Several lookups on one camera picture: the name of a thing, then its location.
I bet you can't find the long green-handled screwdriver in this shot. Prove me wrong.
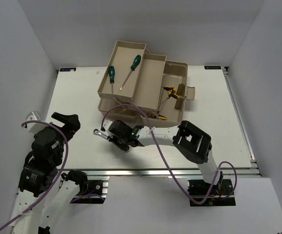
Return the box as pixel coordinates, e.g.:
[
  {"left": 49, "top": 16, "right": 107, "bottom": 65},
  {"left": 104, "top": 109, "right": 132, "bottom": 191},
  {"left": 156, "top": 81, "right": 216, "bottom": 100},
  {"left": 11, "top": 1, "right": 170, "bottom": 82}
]
[{"left": 120, "top": 55, "right": 141, "bottom": 91}]

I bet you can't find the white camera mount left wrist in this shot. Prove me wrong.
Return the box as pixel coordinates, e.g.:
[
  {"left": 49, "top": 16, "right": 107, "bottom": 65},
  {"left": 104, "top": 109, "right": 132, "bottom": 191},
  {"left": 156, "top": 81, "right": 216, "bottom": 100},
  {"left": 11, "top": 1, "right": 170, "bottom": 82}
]
[{"left": 24, "top": 111, "right": 46, "bottom": 134}]

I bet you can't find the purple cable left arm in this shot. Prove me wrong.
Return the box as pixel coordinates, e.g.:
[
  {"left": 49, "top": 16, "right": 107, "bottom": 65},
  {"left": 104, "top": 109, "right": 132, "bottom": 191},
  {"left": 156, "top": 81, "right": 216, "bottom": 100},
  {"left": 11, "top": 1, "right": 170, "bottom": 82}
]
[{"left": 0, "top": 121, "right": 106, "bottom": 234}]

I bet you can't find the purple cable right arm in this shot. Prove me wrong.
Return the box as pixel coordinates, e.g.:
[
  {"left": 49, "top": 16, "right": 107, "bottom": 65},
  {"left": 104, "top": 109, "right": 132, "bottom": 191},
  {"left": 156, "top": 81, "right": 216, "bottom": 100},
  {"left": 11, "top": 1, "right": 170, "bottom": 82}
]
[{"left": 101, "top": 104, "right": 238, "bottom": 204}]

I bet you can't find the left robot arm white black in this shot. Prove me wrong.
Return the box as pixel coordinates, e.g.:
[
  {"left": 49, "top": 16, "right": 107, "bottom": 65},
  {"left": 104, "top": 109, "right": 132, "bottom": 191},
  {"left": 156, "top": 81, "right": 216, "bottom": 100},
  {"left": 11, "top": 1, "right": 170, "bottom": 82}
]
[{"left": 13, "top": 112, "right": 88, "bottom": 234}]

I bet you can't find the beige plastic toolbox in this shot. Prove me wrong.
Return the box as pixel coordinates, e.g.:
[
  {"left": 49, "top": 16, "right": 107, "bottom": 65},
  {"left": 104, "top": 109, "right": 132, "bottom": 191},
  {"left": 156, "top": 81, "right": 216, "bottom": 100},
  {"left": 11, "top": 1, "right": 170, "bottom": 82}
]
[{"left": 98, "top": 40, "right": 195, "bottom": 127}]

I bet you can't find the yellow T-handle hex key long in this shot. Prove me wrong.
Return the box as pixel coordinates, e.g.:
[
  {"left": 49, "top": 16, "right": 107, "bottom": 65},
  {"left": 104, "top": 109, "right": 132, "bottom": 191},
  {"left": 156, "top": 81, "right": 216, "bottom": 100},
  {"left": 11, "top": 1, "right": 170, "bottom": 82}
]
[{"left": 150, "top": 111, "right": 167, "bottom": 120}]

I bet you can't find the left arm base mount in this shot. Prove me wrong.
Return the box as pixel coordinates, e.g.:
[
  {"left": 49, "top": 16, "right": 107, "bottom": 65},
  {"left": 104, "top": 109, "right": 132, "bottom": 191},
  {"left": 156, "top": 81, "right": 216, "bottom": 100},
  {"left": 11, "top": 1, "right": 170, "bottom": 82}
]
[{"left": 56, "top": 179, "right": 108, "bottom": 204}]

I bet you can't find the silver ratchet wrench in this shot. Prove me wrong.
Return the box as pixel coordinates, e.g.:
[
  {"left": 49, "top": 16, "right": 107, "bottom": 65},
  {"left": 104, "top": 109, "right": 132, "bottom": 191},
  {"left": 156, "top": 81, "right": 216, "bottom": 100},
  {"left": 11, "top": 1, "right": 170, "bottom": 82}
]
[{"left": 93, "top": 129, "right": 108, "bottom": 139}]

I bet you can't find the yellow T-handle hex key short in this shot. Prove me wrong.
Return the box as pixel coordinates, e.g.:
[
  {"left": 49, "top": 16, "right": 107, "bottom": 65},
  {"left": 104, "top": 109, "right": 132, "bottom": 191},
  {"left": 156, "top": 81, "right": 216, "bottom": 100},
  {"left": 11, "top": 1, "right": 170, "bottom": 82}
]
[{"left": 163, "top": 86, "right": 177, "bottom": 93}]

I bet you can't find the blue label sticker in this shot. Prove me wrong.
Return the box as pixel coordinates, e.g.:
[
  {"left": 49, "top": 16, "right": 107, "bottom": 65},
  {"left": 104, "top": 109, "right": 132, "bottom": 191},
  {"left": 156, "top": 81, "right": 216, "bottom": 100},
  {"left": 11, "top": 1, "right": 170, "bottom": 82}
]
[
  {"left": 204, "top": 65, "right": 222, "bottom": 70},
  {"left": 59, "top": 67, "right": 76, "bottom": 72}
]

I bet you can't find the short green-handled screwdriver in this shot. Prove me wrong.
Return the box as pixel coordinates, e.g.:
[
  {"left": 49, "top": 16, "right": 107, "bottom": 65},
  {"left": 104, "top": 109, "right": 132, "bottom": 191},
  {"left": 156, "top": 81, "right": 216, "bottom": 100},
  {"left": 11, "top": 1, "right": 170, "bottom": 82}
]
[{"left": 108, "top": 66, "right": 115, "bottom": 94}]

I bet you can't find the blue label sticker right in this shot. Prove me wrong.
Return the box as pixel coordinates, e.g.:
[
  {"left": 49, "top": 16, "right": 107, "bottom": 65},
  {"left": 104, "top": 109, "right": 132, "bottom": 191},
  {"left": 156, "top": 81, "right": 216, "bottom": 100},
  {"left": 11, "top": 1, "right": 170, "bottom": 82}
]
[{"left": 204, "top": 65, "right": 222, "bottom": 70}]

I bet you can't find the blue label sticker left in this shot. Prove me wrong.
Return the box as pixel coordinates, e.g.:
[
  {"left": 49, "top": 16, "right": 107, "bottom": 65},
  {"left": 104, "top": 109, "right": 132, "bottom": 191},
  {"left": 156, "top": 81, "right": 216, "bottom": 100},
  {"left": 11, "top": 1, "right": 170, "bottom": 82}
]
[{"left": 59, "top": 67, "right": 76, "bottom": 72}]

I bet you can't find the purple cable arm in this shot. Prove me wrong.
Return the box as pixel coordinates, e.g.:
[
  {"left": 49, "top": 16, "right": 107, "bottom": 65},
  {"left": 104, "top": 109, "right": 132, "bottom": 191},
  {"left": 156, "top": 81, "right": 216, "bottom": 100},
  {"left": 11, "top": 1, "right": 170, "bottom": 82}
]
[
  {"left": 101, "top": 104, "right": 238, "bottom": 204},
  {"left": 0, "top": 121, "right": 106, "bottom": 234}
]

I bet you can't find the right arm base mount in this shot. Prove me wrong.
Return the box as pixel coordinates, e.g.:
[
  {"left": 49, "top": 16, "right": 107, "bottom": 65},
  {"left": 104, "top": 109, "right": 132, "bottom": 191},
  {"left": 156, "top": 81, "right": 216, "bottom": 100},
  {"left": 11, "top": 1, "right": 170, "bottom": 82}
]
[{"left": 187, "top": 179, "right": 236, "bottom": 207}]

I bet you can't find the aluminium rail table front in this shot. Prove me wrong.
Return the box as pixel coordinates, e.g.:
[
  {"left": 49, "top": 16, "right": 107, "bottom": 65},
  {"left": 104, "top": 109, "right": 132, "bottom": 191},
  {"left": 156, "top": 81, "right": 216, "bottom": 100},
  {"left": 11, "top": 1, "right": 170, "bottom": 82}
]
[{"left": 58, "top": 167, "right": 261, "bottom": 178}]

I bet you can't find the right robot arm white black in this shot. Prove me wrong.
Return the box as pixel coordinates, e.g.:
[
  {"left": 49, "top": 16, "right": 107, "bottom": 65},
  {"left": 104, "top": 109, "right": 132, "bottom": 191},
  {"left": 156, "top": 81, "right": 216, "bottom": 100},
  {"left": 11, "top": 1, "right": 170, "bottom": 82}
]
[{"left": 103, "top": 120, "right": 223, "bottom": 195}]

